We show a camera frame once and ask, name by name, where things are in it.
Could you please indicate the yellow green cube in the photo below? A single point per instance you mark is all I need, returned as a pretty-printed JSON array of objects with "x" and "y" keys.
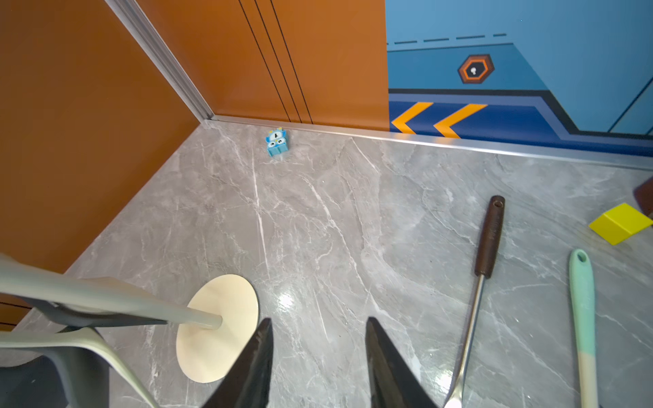
[{"x": 620, "y": 223}]

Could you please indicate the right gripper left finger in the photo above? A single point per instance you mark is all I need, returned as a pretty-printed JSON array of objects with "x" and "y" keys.
[{"x": 247, "y": 384}]

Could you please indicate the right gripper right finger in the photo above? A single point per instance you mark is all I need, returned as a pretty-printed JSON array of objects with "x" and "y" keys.
[{"x": 392, "y": 384}]

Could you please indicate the mint handle grey spatula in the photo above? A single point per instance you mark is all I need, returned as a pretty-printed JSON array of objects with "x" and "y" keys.
[{"x": 60, "y": 314}]

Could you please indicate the black handle metal utensil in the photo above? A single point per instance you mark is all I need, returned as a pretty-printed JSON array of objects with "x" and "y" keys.
[{"x": 486, "y": 257}]

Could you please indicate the dark red metronome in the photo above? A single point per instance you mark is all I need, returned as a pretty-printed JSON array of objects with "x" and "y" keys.
[{"x": 643, "y": 195}]

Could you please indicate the mint handle grey turner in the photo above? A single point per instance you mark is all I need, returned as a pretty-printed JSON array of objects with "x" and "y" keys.
[{"x": 82, "y": 359}]

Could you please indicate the white utensil rack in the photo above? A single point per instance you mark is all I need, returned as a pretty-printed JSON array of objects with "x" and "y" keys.
[{"x": 214, "y": 326}]

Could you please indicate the small blue owl toy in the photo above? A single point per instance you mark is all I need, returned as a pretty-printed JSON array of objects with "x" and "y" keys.
[{"x": 277, "y": 142}]

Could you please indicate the mint handle white spatula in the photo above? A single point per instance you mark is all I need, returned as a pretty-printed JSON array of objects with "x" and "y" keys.
[{"x": 582, "y": 289}]

